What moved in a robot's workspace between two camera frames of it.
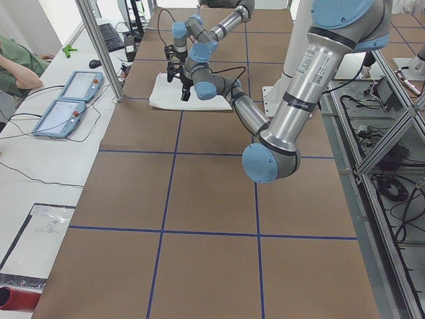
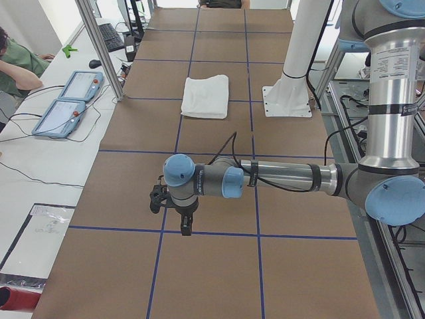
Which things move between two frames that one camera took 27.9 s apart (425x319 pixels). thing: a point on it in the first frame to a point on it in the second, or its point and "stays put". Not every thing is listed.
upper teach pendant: [60, 118] stays put
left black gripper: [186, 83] to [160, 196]
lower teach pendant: [82, 86] stays put
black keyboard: [111, 37] stays put
